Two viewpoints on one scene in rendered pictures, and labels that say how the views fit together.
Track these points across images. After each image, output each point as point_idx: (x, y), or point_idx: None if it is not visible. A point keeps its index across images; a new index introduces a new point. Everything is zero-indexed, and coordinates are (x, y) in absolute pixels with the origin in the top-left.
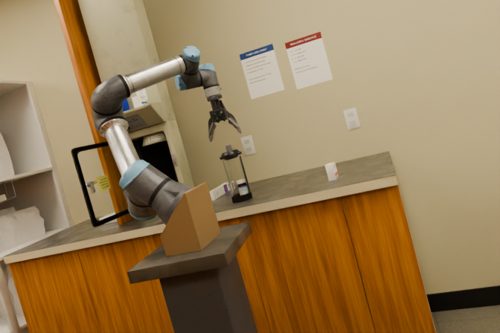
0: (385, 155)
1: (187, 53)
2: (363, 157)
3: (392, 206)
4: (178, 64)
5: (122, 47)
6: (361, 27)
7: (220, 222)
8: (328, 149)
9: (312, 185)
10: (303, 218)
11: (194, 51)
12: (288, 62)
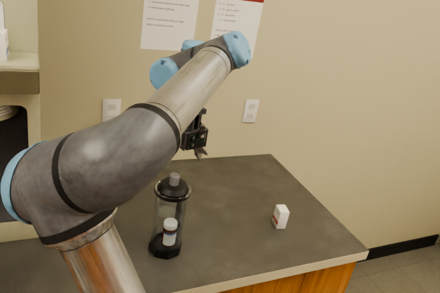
0: (281, 168)
1: (242, 53)
2: (247, 156)
3: (344, 273)
4: (226, 74)
5: None
6: (305, 10)
7: None
8: (212, 138)
9: (260, 235)
10: (260, 288)
11: (247, 50)
12: (211, 17)
